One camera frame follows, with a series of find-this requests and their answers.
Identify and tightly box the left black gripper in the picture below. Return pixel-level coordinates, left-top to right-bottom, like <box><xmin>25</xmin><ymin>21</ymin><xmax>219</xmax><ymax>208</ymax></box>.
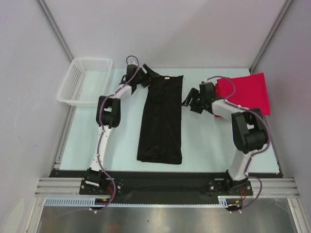
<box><xmin>134</xmin><ymin>65</ymin><xmax>158</xmax><ymax>88</ymax></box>

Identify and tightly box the black t shirt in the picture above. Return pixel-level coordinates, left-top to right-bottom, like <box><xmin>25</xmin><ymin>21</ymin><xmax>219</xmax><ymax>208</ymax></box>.
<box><xmin>137</xmin><ymin>71</ymin><xmax>183</xmax><ymax>165</ymax></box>

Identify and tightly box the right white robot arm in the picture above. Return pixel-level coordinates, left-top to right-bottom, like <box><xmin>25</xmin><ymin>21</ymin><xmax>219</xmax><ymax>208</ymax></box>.
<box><xmin>182</xmin><ymin>82</ymin><xmax>271</xmax><ymax>195</ymax></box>

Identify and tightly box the red folded t shirt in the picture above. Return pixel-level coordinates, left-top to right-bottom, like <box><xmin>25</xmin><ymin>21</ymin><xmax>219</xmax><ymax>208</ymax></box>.
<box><xmin>213</xmin><ymin>83</ymin><xmax>221</xmax><ymax>119</ymax></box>

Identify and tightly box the pink folded t shirt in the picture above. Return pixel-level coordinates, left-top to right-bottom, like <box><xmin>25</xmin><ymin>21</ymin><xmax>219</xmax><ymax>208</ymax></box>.
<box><xmin>216</xmin><ymin>73</ymin><xmax>271</xmax><ymax>116</ymax></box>

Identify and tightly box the white plastic basket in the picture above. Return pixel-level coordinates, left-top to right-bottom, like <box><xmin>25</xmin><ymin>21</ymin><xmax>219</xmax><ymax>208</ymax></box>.
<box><xmin>56</xmin><ymin>57</ymin><xmax>113</xmax><ymax>107</ymax></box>

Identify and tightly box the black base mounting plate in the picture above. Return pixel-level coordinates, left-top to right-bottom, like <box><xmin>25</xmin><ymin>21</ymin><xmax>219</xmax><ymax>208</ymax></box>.
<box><xmin>49</xmin><ymin>170</ymin><xmax>284</xmax><ymax>204</ymax></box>

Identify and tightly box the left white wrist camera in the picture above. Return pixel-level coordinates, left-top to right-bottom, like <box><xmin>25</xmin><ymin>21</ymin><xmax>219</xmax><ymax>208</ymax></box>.
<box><xmin>129</xmin><ymin>61</ymin><xmax>137</xmax><ymax>66</ymax></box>

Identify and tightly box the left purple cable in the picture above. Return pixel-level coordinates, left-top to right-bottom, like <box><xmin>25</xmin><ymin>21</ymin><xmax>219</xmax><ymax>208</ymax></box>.
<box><xmin>96</xmin><ymin>55</ymin><xmax>146</xmax><ymax>214</ymax></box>

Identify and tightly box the purple cable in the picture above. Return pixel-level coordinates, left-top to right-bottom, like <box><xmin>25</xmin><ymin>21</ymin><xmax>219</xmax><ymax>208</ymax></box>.
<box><xmin>96</xmin><ymin>55</ymin><xmax>146</xmax><ymax>214</ymax></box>
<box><xmin>204</xmin><ymin>76</ymin><xmax>272</xmax><ymax>214</ymax></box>

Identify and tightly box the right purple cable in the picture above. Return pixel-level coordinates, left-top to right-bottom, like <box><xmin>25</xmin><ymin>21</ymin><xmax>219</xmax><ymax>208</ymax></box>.
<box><xmin>204</xmin><ymin>76</ymin><xmax>272</xmax><ymax>214</ymax></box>

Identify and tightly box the left aluminium frame post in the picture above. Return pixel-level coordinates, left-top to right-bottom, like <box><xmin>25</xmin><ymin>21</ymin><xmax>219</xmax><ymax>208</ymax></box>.
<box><xmin>35</xmin><ymin>0</ymin><xmax>75</xmax><ymax>63</ymax></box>

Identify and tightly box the aluminium frame post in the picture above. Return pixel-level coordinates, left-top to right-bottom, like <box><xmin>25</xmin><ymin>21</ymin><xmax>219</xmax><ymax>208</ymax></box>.
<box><xmin>248</xmin><ymin>0</ymin><xmax>294</xmax><ymax>74</ymax></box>
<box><xmin>35</xmin><ymin>0</ymin><xmax>75</xmax><ymax>63</ymax></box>

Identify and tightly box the white slotted cable duct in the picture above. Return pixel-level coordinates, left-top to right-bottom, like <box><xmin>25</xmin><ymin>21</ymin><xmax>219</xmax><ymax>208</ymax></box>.
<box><xmin>45</xmin><ymin>197</ymin><xmax>242</xmax><ymax>208</ymax></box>

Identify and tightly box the aluminium front rail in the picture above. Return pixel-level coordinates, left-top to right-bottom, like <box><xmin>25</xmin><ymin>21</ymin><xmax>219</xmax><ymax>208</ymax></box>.
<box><xmin>35</xmin><ymin>178</ymin><xmax>300</xmax><ymax>198</ymax></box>

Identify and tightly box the right aluminium frame post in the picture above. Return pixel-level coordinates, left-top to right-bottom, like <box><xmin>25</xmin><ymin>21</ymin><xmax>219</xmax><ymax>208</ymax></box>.
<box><xmin>248</xmin><ymin>0</ymin><xmax>294</xmax><ymax>74</ymax></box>

